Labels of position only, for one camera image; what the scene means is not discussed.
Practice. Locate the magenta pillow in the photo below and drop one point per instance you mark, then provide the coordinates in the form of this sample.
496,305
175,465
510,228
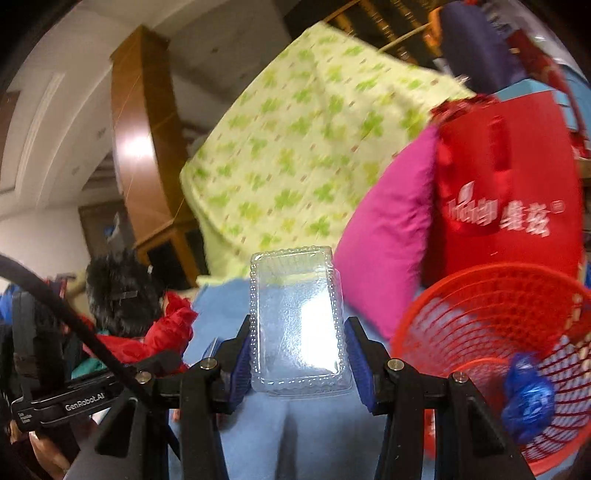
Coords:
392,230

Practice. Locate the purple cloth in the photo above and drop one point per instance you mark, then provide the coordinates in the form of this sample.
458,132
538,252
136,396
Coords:
475,46

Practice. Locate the blue blanket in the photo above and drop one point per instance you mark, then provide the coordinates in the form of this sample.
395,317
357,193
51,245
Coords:
300,438

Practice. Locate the crumpled blue plastic bag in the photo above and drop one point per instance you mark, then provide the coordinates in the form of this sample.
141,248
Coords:
528,397

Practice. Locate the dark wooden frame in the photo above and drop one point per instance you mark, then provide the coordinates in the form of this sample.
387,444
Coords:
392,23

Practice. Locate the clear plastic clamshell container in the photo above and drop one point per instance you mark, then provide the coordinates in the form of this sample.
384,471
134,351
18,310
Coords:
295,314

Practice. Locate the dark backpack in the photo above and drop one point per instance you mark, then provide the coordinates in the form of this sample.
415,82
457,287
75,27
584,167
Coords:
32,332

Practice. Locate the brown wooden cabinet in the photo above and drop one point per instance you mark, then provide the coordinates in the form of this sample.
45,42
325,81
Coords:
143,161

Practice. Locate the red printed tote bag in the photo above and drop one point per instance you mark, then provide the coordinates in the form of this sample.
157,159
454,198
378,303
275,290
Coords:
508,161

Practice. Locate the person's left hand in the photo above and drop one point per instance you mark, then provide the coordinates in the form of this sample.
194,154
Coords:
44,454

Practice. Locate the green clover print quilt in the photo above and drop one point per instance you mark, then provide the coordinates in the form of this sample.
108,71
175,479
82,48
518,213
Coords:
300,138

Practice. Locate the red plastic mesh basket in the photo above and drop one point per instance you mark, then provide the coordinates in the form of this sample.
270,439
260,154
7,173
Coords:
485,314

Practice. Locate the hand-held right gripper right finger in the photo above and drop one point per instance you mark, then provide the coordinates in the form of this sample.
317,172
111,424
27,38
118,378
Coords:
358,364

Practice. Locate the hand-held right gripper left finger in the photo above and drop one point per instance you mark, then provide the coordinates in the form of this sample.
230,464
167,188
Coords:
240,369

